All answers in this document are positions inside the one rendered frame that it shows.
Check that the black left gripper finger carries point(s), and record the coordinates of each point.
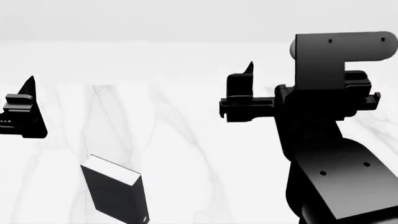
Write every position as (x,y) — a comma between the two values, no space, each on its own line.
(29,109)

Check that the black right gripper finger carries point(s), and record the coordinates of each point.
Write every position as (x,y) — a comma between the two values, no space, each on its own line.
(239,85)
(357,80)

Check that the black hardcover book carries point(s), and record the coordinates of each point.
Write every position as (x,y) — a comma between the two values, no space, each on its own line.
(119,193)

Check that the black right gripper camera mount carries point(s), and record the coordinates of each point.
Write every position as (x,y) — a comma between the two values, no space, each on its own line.
(320,63)

